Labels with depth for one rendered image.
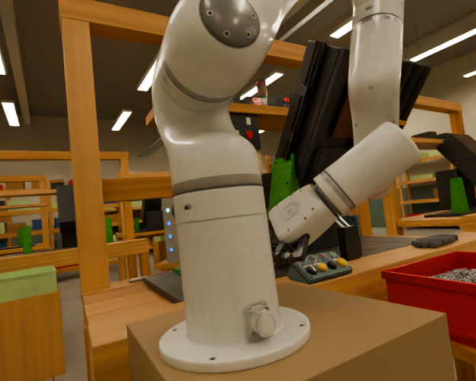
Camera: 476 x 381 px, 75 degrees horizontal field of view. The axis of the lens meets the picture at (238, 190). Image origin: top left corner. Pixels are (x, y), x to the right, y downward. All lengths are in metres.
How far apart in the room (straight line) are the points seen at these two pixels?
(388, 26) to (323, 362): 0.54
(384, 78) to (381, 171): 0.16
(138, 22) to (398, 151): 1.17
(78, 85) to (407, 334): 1.20
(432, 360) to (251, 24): 0.44
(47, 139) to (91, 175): 10.02
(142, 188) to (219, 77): 0.99
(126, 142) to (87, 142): 10.26
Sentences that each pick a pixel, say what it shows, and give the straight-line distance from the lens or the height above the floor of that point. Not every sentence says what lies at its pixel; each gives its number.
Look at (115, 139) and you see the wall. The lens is 11.43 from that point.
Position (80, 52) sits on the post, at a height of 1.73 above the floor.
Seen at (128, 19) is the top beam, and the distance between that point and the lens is 1.46.
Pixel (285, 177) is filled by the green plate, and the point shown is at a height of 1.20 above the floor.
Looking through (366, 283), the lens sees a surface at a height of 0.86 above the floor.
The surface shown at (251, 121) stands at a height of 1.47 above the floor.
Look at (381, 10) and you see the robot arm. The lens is 0.68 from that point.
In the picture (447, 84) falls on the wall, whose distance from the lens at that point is 10.83.
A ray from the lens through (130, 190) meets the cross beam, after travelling 1.31.
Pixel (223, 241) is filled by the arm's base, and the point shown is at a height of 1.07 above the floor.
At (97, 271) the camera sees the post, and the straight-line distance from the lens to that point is 1.21.
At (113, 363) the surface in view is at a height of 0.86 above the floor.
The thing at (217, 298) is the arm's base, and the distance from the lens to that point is 0.36.
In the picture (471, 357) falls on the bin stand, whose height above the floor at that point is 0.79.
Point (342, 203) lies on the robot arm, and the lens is 0.53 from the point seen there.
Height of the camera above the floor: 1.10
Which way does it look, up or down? 4 degrees up
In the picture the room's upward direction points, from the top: 6 degrees counter-clockwise
